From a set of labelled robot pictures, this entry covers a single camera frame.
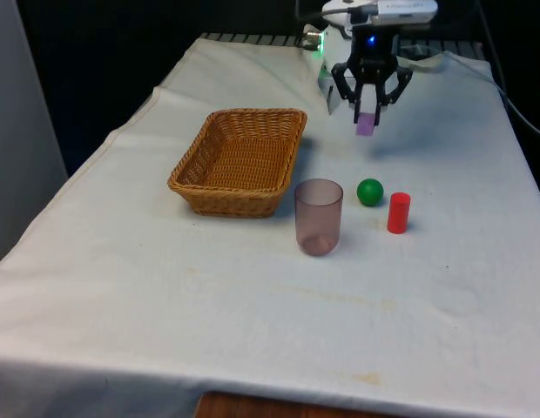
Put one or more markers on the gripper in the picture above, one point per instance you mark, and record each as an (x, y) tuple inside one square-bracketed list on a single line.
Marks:
[(373, 52)]

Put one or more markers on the purple triangular block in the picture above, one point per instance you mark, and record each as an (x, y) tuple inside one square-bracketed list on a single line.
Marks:
[(366, 125)]

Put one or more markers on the red cylinder block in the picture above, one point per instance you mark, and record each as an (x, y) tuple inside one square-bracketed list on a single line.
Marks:
[(398, 213)]

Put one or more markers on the wicker basket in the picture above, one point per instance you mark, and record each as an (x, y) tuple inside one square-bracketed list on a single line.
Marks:
[(239, 165)]

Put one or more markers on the green ball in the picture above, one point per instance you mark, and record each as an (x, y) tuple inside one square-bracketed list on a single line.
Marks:
[(369, 192)]

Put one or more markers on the see-through pink cup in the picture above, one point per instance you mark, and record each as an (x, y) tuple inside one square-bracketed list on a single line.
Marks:
[(319, 217)]

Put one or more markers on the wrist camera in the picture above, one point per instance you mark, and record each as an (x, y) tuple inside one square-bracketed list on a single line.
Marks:
[(405, 11)]

